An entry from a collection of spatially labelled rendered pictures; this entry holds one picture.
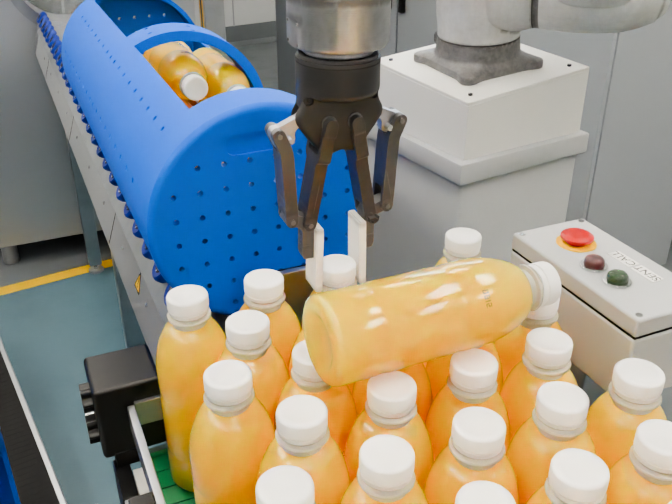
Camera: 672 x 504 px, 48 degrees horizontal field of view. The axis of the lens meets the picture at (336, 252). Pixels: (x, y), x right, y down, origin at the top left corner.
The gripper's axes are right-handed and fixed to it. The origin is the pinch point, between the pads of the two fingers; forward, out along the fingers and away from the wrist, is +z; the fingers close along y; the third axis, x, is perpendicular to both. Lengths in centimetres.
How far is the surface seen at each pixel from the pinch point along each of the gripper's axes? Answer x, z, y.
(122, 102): -44.3, -3.6, 13.8
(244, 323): 7.1, 1.2, 11.6
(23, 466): -94, 100, 43
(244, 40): -556, 116, -148
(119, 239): -62, 26, 15
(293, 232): -18.5, 7.1, -1.9
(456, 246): 0.8, 1.7, -13.5
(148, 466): 6.3, 15.4, 21.4
